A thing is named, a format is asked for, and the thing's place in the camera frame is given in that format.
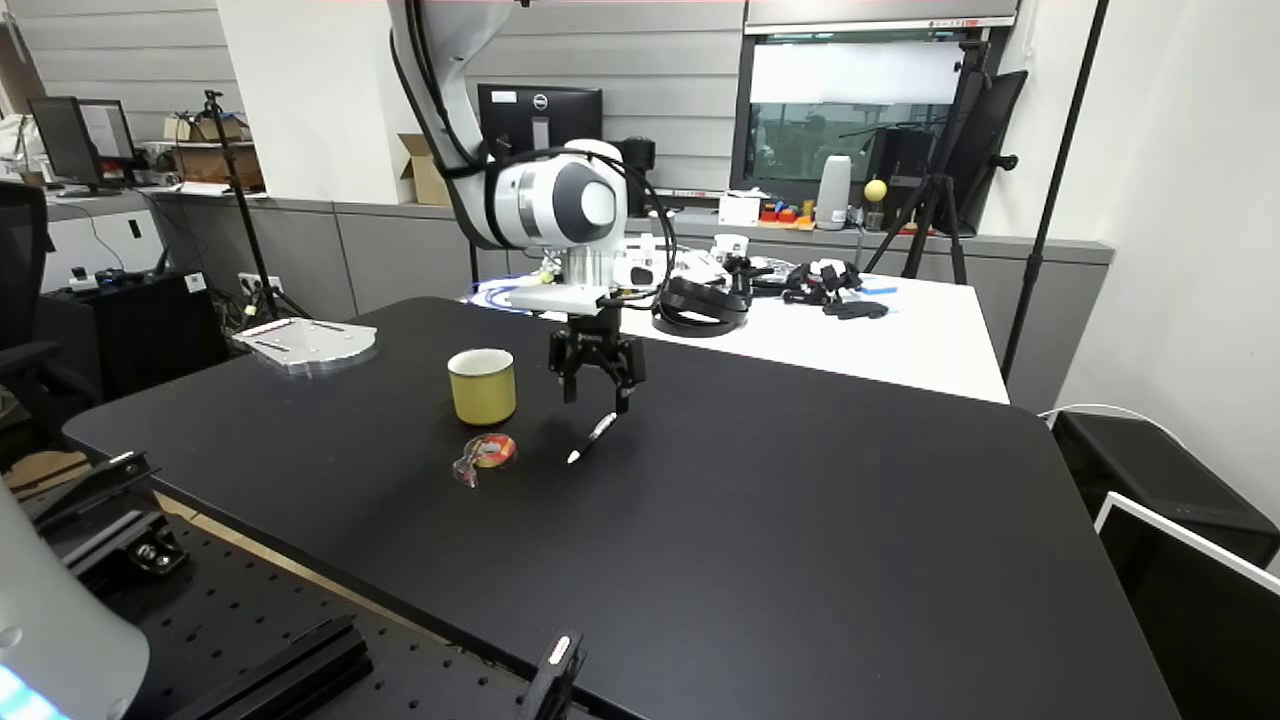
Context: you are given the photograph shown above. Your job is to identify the white-edged black panel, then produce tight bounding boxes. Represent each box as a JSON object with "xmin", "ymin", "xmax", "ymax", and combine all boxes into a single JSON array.
[{"xmin": 1093, "ymin": 486, "xmax": 1280, "ymax": 720}]

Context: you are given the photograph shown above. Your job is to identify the white table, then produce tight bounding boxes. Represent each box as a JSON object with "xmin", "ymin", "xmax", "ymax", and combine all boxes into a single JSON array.
[{"xmin": 468, "ymin": 257, "xmax": 1017, "ymax": 406}]

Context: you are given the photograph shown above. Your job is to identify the black low cabinet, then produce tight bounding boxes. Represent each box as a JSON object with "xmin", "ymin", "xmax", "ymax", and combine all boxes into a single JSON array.
[{"xmin": 37, "ymin": 266, "xmax": 231, "ymax": 402}]

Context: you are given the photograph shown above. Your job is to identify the black metal bracket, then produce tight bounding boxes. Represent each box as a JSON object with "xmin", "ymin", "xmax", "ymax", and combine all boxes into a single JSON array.
[{"xmin": 18, "ymin": 447, "xmax": 192, "ymax": 581}]

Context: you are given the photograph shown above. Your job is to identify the thin black tripod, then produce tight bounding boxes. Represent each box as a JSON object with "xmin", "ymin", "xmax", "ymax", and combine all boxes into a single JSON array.
[{"xmin": 194, "ymin": 89, "xmax": 306, "ymax": 328}]

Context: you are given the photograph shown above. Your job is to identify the slanted black stand pole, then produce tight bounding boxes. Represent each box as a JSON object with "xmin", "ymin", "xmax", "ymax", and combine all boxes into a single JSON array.
[{"xmin": 995, "ymin": 0, "xmax": 1111, "ymax": 382}]

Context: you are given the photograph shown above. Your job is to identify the black camera tripod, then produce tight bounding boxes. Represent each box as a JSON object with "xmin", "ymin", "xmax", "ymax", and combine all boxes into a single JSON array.
[{"xmin": 859, "ymin": 34, "xmax": 1023, "ymax": 286}]

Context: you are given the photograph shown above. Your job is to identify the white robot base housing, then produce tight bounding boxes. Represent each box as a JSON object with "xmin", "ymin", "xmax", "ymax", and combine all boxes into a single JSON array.
[{"xmin": 0, "ymin": 479, "xmax": 153, "ymax": 720}]

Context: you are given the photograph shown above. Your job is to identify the white cylinder speaker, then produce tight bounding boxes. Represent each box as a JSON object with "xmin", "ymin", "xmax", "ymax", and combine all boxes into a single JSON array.
[{"xmin": 810, "ymin": 152, "xmax": 855, "ymax": 230}]

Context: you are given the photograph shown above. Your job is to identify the silver metal mounting plate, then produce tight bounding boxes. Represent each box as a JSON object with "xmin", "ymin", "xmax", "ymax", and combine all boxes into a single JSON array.
[{"xmin": 231, "ymin": 312, "xmax": 382, "ymax": 382}]

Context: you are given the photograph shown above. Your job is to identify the small open cardboard box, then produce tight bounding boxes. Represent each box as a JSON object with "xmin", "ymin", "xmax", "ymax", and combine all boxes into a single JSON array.
[{"xmin": 395, "ymin": 128, "xmax": 464, "ymax": 212}]

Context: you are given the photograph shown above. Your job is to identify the grey partition counter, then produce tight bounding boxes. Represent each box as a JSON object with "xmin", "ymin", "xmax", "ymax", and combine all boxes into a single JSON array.
[{"xmin": 138, "ymin": 184, "xmax": 1115, "ymax": 414}]

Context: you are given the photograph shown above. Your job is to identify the black and white pen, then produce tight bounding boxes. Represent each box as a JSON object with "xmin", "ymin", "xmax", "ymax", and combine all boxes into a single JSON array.
[{"xmin": 562, "ymin": 406, "xmax": 625, "ymax": 472}]

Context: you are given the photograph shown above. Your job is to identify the yellow mug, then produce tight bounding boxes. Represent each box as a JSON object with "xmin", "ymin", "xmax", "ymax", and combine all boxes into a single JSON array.
[{"xmin": 444, "ymin": 345, "xmax": 519, "ymax": 431}]

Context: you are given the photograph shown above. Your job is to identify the black perforated breadboard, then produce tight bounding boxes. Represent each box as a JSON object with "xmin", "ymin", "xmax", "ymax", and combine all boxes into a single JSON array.
[{"xmin": 75, "ymin": 513, "xmax": 610, "ymax": 720}]

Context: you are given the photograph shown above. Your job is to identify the black box computer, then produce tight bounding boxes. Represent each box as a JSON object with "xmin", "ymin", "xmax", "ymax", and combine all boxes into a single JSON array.
[{"xmin": 621, "ymin": 137, "xmax": 660, "ymax": 220}]

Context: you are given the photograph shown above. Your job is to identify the black case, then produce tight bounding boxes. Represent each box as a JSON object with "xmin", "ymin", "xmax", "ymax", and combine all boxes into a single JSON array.
[{"xmin": 1048, "ymin": 406, "xmax": 1280, "ymax": 571}]

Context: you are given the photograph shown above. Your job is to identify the black office chair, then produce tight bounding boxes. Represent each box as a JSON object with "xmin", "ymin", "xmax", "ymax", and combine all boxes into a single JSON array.
[{"xmin": 0, "ymin": 175, "xmax": 62, "ymax": 452}]

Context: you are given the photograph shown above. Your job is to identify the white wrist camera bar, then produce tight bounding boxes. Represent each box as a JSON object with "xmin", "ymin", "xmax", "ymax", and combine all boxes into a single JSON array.
[{"xmin": 509, "ymin": 278, "xmax": 630, "ymax": 318}]

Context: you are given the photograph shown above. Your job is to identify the orange wrapped candy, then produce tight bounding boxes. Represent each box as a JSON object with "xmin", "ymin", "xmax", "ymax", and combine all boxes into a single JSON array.
[{"xmin": 446, "ymin": 426, "xmax": 519, "ymax": 492}]

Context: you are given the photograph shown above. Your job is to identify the glass window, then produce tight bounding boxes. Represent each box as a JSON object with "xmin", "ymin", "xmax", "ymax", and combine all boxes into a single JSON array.
[{"xmin": 727, "ymin": 23, "xmax": 995, "ymax": 207}]

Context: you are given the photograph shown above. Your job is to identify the black clamp with silver tip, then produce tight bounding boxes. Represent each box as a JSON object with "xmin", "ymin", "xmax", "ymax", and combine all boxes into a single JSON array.
[{"xmin": 516, "ymin": 631, "xmax": 584, "ymax": 720}]

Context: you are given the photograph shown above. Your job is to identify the brown wooden box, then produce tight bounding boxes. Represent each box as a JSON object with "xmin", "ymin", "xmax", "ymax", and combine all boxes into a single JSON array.
[{"xmin": 168, "ymin": 137, "xmax": 269, "ymax": 193}]

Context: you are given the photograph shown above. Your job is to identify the black tilted panel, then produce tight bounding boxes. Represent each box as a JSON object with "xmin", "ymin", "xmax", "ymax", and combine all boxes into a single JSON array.
[{"xmin": 862, "ymin": 66, "xmax": 1030, "ymax": 239}]

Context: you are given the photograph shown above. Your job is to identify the small dark desk monitor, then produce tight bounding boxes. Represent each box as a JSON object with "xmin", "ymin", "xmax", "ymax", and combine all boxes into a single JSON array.
[{"xmin": 27, "ymin": 91, "xmax": 138, "ymax": 193}]

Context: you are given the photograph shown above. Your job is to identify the blue cable coil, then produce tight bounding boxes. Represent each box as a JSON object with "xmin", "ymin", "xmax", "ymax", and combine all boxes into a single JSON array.
[{"xmin": 468, "ymin": 271, "xmax": 562, "ymax": 318}]

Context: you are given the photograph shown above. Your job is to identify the black rail block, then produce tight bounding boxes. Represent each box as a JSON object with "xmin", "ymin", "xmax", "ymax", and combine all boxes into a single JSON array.
[{"xmin": 194, "ymin": 617, "xmax": 377, "ymax": 720}]

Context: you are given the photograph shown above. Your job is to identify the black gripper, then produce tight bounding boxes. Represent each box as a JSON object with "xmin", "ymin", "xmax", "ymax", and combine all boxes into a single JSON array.
[{"xmin": 546, "ymin": 312, "xmax": 647, "ymax": 414}]

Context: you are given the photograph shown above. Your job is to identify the black headset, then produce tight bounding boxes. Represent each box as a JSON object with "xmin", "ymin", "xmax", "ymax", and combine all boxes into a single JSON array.
[{"xmin": 647, "ymin": 271, "xmax": 754, "ymax": 338}]

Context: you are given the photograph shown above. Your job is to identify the white parts clutter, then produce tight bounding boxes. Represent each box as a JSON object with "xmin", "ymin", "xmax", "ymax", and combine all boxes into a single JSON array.
[{"xmin": 621, "ymin": 230, "xmax": 751, "ymax": 298}]

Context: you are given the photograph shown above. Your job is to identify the black cable bundle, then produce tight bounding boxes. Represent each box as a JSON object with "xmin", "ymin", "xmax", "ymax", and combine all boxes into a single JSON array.
[{"xmin": 776, "ymin": 257, "xmax": 892, "ymax": 324}]

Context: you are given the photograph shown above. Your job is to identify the small white box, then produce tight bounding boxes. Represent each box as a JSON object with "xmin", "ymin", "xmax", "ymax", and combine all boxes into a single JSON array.
[{"xmin": 716, "ymin": 193, "xmax": 768, "ymax": 226}]

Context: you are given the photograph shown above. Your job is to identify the black monitor with silver stand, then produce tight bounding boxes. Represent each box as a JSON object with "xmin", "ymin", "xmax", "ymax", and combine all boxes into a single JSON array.
[{"xmin": 474, "ymin": 81, "xmax": 609, "ymax": 158}]

